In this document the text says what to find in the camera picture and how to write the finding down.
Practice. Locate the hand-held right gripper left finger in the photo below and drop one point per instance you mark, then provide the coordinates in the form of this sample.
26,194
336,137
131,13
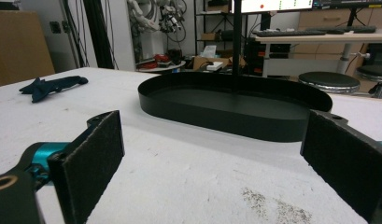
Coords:
86,168

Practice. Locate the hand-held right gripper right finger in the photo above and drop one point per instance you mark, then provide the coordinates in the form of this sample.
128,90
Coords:
344,158

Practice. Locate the dark blue sock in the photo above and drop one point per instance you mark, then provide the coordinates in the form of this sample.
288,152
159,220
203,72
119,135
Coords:
51,87

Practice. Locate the black oval tray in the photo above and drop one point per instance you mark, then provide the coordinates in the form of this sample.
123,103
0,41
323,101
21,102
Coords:
229,109

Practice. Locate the black round stool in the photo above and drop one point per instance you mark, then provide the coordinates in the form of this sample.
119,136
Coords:
329,82
374,76

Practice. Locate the light wooden desk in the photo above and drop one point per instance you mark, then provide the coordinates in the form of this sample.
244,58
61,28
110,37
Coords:
322,46

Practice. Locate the small round white table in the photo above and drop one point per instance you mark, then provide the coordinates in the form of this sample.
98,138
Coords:
160,66

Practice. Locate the black keyboard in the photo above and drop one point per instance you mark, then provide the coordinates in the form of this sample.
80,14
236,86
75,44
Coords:
288,32
350,30

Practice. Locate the brown cardboard box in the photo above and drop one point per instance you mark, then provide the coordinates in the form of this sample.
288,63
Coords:
17,46

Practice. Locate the black vertical pole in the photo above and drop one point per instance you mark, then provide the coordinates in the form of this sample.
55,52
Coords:
237,43

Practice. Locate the open cardboard box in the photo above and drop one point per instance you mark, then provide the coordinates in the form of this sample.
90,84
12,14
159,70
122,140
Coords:
210,62

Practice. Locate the computer monitor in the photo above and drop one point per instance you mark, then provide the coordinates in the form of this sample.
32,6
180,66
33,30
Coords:
272,5

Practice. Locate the black metal shelf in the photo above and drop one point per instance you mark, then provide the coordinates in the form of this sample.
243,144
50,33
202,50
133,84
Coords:
216,28

